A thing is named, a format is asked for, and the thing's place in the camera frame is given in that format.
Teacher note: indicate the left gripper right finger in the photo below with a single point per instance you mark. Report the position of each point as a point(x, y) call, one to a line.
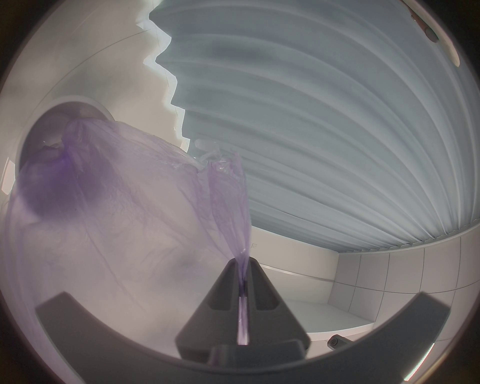
point(273, 318)

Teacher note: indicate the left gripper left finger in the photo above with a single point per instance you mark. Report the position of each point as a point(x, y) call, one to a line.
point(210, 318)

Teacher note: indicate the purple plastic bag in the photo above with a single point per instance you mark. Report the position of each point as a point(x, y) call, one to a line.
point(112, 187)

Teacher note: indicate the white trash bin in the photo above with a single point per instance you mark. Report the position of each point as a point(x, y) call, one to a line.
point(43, 125)

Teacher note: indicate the pale blue curtain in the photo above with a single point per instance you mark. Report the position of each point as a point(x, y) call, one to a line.
point(318, 112)

